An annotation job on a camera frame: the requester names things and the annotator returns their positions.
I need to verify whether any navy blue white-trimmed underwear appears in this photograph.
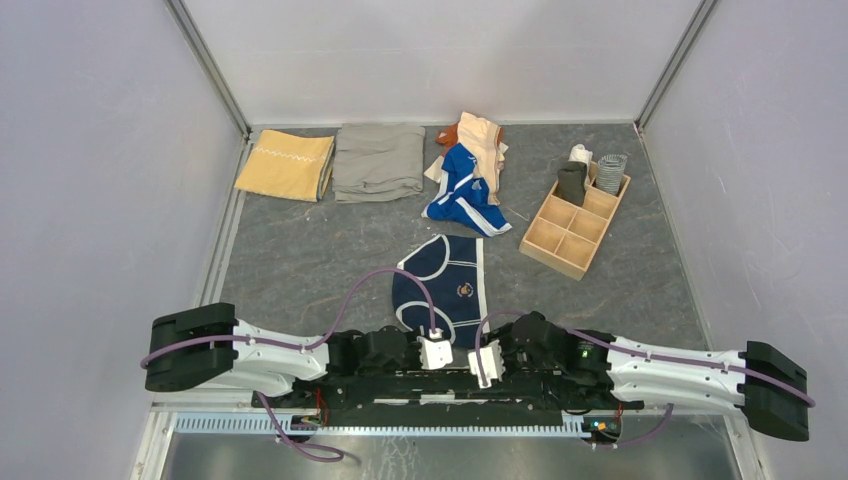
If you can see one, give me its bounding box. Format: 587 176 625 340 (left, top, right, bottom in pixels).
391 234 488 349

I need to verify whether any olive boxer briefs beige waistband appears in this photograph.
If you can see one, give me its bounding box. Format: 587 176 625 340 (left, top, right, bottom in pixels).
557 161 588 207

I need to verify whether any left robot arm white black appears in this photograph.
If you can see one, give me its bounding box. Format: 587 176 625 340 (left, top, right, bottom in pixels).
142 302 422 408

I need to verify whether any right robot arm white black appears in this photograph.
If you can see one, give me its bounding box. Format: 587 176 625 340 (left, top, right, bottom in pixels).
484 312 815 442

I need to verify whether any royal blue white-striped underwear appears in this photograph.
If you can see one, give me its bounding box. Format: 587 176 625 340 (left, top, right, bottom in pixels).
421 143 512 237

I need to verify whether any peach orange underwear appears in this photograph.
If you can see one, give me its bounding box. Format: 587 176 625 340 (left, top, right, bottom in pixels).
424 112 508 205

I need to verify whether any wooden compartment organizer box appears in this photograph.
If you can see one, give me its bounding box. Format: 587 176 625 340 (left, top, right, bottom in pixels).
519 175 631 280

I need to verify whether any folded grey cloth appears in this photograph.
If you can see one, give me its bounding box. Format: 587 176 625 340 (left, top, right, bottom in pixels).
332 124 426 203

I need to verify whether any folded yellow cloth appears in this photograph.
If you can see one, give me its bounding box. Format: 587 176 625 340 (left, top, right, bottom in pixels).
234 130 335 202

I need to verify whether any rolled grey striped cloth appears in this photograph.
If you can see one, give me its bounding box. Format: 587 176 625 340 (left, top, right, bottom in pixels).
595 154 628 196

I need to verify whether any rolled white cloth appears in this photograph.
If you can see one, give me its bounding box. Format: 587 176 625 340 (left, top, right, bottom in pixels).
566 144 593 185

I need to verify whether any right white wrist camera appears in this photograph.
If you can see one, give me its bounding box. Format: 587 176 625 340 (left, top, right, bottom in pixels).
467 340 505 389

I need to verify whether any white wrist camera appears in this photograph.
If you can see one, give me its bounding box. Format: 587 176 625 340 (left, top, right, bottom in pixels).
418 328 453 370
467 340 505 389

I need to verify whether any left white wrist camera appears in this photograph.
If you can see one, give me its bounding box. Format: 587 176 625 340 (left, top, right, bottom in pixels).
418 328 453 370

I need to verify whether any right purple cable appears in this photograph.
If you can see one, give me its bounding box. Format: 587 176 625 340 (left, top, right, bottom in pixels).
474 309 817 450

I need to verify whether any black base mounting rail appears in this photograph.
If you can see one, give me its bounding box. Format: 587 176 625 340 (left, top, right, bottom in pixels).
266 369 644 427

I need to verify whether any aluminium frame rail front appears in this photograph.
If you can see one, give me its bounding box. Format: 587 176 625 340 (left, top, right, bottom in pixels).
150 397 753 440

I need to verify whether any right corner aluminium post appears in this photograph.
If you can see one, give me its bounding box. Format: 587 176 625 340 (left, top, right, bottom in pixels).
634 0 720 135

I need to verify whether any corner aluminium post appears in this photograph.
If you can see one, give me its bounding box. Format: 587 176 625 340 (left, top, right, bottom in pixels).
164 0 252 139
634 0 720 135

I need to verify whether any left corner aluminium post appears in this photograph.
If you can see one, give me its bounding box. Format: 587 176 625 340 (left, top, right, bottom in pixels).
164 0 252 139

